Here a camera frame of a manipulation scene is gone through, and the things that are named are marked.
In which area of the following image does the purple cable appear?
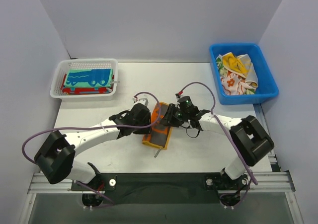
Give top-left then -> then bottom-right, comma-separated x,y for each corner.
175,81 -> 258,207
21,91 -> 161,206

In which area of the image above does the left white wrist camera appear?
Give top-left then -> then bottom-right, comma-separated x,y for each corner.
133,97 -> 149,107

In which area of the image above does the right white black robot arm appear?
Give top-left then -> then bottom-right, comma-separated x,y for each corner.
160,96 -> 274,180

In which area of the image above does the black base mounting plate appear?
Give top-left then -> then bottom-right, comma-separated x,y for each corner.
71,172 -> 249,206

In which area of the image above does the grey orange-edged towel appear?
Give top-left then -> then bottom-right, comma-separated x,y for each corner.
142,102 -> 172,158

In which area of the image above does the white patterned towel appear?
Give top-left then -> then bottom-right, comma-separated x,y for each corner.
215,54 -> 258,95

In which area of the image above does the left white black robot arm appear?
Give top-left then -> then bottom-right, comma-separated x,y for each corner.
34,102 -> 151,184

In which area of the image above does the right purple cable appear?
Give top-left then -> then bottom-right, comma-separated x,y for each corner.
175,81 -> 258,207

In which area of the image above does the blue plastic bin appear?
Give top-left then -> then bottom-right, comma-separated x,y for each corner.
209,43 -> 279,105

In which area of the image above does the white perforated plastic basket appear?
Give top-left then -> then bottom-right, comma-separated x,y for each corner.
50,58 -> 119,102

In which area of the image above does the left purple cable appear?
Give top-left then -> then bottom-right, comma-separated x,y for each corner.
21,91 -> 161,206

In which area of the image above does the red blue tiger towel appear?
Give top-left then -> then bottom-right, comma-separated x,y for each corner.
60,74 -> 114,95

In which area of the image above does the green teal towel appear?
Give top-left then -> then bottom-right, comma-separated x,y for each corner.
63,69 -> 114,88

